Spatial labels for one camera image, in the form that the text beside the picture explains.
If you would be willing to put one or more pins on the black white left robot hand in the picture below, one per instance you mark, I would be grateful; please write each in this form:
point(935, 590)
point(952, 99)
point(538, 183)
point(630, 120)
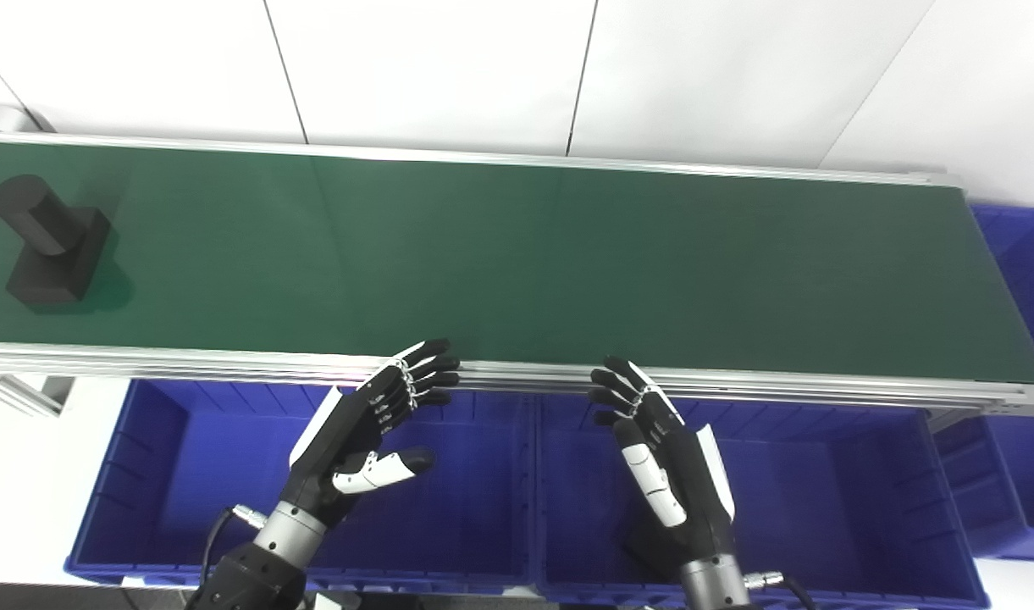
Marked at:
point(339, 440)

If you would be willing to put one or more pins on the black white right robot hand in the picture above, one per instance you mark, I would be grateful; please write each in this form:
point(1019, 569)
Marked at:
point(694, 500)

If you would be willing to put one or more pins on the black cylinder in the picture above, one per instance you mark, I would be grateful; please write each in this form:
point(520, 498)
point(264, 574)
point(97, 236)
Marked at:
point(51, 246)

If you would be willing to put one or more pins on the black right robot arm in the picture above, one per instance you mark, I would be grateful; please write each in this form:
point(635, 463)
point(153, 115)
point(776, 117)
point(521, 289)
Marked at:
point(713, 585)

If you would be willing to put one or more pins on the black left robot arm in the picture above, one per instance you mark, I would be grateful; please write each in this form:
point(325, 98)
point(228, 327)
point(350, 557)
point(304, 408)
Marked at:
point(254, 576)

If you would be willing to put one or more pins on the blue plastic bin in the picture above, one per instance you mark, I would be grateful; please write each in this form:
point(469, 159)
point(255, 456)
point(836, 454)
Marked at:
point(186, 483)
point(821, 508)
point(1025, 474)

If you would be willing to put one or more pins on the green conveyor belt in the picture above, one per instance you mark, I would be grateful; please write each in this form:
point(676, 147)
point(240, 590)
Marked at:
point(516, 254)

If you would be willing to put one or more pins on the aluminium conveyor leg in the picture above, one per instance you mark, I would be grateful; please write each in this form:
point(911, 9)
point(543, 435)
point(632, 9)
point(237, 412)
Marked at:
point(17, 394)

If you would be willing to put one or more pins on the grey conveyor end housing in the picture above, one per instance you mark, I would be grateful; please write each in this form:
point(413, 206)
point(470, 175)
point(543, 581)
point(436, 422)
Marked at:
point(4, 117)

